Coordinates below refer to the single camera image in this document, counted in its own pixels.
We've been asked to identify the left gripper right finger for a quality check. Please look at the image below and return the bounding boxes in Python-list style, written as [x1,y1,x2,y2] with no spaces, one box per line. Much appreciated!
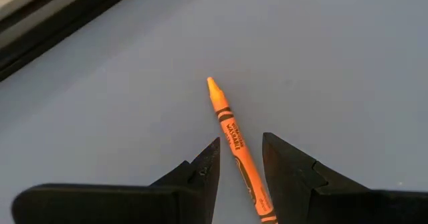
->
[263,132,428,224]

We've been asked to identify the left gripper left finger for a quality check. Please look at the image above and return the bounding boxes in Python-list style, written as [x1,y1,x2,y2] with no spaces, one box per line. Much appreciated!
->
[11,137,221,224]

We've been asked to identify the orange crayon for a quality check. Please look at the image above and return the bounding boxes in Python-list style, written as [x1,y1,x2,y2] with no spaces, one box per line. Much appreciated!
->
[206,76,279,224]

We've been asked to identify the grey-blue table mat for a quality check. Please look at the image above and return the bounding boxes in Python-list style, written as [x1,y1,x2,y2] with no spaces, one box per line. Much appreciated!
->
[0,0,428,224]

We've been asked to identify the black table frame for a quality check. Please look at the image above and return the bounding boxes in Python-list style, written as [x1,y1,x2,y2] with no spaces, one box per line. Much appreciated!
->
[0,0,148,83]

